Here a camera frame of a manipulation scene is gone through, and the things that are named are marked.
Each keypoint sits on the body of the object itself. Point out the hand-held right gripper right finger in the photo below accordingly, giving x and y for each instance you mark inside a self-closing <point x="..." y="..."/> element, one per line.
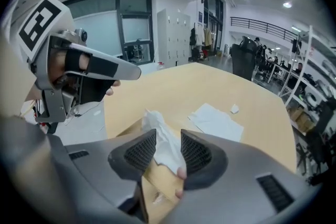
<point x="236" y="178"/>

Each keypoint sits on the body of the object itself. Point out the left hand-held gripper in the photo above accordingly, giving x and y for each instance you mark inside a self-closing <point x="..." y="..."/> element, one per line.
<point x="42" y="23"/>

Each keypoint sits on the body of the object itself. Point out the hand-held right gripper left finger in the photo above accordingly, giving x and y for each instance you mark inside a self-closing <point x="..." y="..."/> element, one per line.
<point x="105" y="165"/>

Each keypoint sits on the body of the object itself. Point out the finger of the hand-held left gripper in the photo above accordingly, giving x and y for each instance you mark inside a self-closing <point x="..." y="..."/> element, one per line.
<point x="126" y="70"/>

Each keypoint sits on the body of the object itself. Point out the person's left forearm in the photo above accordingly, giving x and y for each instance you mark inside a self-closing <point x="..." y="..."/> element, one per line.
<point x="15" y="73"/>

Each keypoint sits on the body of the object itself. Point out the white paper sheet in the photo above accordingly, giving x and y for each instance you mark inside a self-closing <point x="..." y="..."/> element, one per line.
<point x="215" y="123"/>

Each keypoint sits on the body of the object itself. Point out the tan cardboard tissue box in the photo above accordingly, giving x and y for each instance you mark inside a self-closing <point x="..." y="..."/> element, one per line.
<point x="162" y="183"/>

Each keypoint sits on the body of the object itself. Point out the crumpled white tissue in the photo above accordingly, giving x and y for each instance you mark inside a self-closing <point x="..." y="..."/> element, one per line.
<point x="234" y="108"/>

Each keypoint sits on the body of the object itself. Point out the person's left hand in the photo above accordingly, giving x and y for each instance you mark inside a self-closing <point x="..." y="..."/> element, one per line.
<point x="83" y="62"/>

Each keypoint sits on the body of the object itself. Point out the person's right hand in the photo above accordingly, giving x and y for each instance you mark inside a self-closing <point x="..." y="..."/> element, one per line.
<point x="181" y="173"/>

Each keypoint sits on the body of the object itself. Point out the black framed window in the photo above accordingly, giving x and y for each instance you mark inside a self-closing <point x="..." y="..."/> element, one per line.
<point x="105" y="29"/>

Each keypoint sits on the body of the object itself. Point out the grey metal locker cabinet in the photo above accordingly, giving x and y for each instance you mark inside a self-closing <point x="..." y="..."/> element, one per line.
<point x="173" y="39"/>

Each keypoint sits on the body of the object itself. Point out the rack of hanging garments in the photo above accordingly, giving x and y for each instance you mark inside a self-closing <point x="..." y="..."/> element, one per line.
<point x="200" y="35"/>

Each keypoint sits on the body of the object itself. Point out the wooden table with white legs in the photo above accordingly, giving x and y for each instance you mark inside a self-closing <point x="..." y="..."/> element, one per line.
<point x="210" y="86"/>

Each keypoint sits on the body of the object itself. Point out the brown cardboard box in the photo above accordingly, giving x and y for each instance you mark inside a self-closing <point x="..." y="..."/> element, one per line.
<point x="295" y="114"/>
<point x="305" y="123"/>

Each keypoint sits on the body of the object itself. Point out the black framed glass door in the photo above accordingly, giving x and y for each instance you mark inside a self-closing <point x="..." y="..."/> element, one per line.
<point x="214" y="23"/>

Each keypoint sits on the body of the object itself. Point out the black office chair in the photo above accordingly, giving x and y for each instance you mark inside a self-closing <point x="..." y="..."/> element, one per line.
<point x="241" y="63"/>

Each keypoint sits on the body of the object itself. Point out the white metal shelf rack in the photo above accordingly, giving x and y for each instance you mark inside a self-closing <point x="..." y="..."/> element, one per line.
<point x="309" y="60"/>

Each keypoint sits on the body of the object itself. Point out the black balcony railing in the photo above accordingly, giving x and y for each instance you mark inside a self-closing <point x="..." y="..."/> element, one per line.
<point x="262" y="25"/>

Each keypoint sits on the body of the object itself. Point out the round ceiling downlight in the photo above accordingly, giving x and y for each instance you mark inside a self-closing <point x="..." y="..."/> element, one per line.
<point x="287" y="4"/>

